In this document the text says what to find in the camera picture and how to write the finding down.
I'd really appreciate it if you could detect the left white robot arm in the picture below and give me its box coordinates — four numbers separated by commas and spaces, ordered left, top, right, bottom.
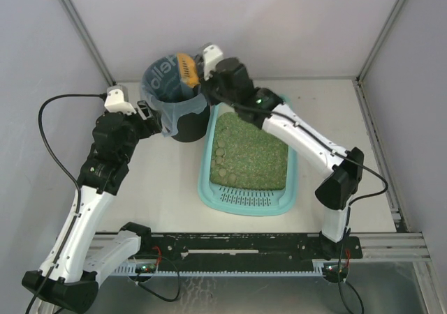
22, 100, 161, 313

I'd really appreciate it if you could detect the green cat litter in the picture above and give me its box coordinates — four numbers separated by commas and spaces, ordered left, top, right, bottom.
210, 112, 288, 190

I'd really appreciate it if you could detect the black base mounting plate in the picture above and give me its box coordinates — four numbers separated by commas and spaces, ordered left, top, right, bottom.
125, 233, 363, 271

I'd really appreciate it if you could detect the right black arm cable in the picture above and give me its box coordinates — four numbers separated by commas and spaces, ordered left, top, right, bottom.
209, 83, 389, 245

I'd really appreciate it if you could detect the base black cable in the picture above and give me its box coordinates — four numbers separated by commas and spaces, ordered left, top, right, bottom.
134, 251, 182, 301
324, 247, 362, 314

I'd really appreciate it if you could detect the orange litter scoop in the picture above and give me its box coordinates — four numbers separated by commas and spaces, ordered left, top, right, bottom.
176, 52, 200, 88

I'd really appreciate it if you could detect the blue slotted cable duct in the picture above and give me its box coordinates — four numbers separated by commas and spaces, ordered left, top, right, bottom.
111, 259, 337, 277

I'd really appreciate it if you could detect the black trash bin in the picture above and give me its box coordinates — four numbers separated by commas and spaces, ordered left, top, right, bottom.
172, 105, 210, 143

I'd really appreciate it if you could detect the right base black cable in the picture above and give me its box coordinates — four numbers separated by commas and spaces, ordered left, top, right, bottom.
324, 247, 362, 314

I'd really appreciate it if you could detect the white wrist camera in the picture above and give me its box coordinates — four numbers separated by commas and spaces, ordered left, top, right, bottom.
104, 85, 137, 116
202, 44, 224, 80

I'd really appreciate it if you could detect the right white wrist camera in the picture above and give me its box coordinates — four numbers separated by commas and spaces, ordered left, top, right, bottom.
202, 44, 224, 80

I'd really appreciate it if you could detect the blue plastic bin liner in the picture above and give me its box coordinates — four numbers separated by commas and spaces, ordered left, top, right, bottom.
140, 54, 208, 137

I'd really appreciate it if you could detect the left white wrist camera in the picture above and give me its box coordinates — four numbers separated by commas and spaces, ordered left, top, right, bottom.
104, 85, 137, 116

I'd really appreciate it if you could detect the left base black cable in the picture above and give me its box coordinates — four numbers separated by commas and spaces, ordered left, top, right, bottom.
134, 251, 182, 301

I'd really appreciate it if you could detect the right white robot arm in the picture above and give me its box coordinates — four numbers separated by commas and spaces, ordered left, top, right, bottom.
198, 57, 364, 252

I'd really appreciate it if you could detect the teal litter box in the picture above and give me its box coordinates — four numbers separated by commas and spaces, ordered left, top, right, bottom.
198, 104, 298, 216

